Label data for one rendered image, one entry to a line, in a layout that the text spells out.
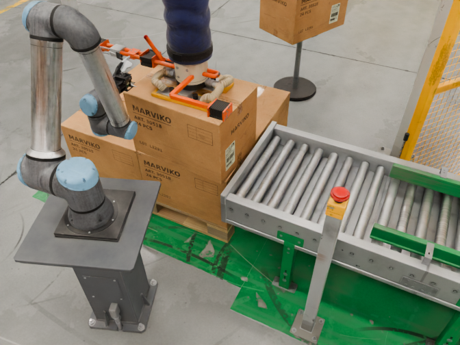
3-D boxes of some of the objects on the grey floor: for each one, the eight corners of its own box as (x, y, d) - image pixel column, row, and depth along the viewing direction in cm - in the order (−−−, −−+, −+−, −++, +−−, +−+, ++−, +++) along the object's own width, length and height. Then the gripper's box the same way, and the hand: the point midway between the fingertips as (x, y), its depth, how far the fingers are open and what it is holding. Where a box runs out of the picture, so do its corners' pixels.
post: (315, 323, 226) (350, 196, 157) (311, 334, 221) (345, 208, 152) (303, 317, 228) (332, 190, 159) (299, 328, 223) (327, 202, 155)
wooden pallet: (284, 150, 329) (286, 136, 319) (227, 243, 265) (227, 228, 255) (157, 112, 369) (155, 98, 359) (81, 185, 304) (75, 170, 295)
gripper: (122, 109, 204) (145, 89, 217) (113, 73, 190) (139, 54, 203) (107, 105, 207) (132, 85, 220) (98, 69, 193) (125, 50, 206)
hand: (131, 69), depth 212 cm, fingers open, 14 cm apart
